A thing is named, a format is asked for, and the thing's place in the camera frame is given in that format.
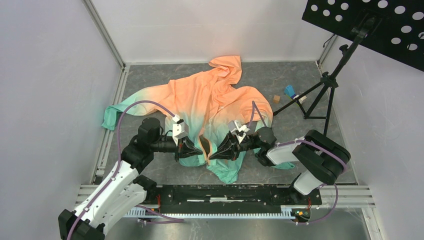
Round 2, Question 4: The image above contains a black tripod stand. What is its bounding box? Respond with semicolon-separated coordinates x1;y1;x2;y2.
273;16;380;136

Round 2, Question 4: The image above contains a blue block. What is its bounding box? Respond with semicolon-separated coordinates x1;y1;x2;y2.
284;84;297;99

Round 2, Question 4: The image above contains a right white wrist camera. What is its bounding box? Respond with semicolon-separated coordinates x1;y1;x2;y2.
227;120;250;143

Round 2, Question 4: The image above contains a black perforated tray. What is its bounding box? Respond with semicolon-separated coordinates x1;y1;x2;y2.
302;0;424;71

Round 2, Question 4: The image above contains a small white block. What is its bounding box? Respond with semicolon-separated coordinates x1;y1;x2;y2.
293;95;307;104

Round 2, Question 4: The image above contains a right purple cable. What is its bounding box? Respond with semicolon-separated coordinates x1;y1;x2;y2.
248;100;348;226

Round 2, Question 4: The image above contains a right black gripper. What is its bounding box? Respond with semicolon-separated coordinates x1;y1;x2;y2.
208;131;260;162

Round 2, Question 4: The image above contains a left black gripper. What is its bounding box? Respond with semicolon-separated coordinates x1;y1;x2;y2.
150;135;203;162

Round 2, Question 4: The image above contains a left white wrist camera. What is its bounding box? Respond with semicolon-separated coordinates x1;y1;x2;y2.
172;114;189;141

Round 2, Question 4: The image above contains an orange and mint hooded jacket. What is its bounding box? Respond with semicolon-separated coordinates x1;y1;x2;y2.
100;55;295;185

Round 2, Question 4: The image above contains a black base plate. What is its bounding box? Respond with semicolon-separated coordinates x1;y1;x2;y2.
143;184;322;214

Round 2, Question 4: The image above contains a small wooden cube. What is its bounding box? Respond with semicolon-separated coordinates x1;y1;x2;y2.
272;95;281;104

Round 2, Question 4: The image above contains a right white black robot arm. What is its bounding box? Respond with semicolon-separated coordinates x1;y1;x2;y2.
209;126;351;204

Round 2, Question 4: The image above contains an aluminium frame rail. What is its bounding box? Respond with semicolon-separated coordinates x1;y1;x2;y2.
75;184;376;209

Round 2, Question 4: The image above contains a white slotted cable duct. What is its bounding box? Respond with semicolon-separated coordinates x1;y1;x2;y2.
123;207;295;220

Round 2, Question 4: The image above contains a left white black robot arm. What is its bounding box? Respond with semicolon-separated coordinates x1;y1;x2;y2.
58;117;203;240

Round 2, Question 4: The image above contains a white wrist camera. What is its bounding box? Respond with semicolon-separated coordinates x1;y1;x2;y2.
227;120;250;143
172;114;189;141

